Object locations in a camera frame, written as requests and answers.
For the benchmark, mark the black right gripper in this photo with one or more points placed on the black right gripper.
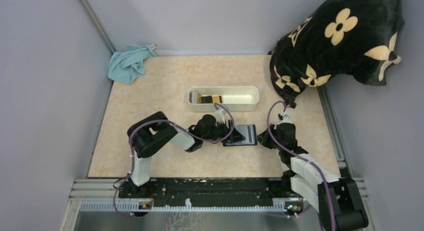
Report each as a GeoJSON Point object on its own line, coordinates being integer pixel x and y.
{"type": "Point", "coordinates": [269, 139]}

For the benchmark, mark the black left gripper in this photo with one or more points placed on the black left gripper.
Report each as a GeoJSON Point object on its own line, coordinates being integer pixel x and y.
{"type": "Point", "coordinates": [228, 133]}

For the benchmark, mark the grey credit card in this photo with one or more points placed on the grey credit card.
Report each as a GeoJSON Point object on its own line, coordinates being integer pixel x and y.
{"type": "Point", "coordinates": [249, 132]}

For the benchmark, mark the black credit card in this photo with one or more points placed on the black credit card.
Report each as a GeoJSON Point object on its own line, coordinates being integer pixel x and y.
{"type": "Point", "coordinates": [206, 99]}

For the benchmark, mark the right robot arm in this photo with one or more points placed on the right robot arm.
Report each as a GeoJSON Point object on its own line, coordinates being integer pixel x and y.
{"type": "Point", "coordinates": [337, 200]}

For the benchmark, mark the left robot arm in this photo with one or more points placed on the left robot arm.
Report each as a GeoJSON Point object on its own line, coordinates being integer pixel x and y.
{"type": "Point", "coordinates": [151, 134]}

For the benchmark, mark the white plastic tray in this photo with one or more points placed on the white plastic tray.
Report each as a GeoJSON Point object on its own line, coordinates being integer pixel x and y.
{"type": "Point", "coordinates": [236, 98]}

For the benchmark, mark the teal cloth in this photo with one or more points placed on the teal cloth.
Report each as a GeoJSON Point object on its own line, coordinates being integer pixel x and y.
{"type": "Point", "coordinates": [126, 66]}

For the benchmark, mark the black floral blanket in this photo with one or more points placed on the black floral blanket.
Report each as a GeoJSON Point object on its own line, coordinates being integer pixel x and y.
{"type": "Point", "coordinates": [341, 37]}

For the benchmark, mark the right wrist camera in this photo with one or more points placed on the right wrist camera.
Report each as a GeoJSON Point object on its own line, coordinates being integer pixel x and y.
{"type": "Point", "coordinates": [284, 119]}

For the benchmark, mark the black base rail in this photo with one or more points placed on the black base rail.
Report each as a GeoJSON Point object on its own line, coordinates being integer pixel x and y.
{"type": "Point", "coordinates": [215, 193]}

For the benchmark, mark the aluminium frame rail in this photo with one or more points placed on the aluminium frame rail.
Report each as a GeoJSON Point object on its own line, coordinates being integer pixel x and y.
{"type": "Point", "coordinates": [101, 194]}

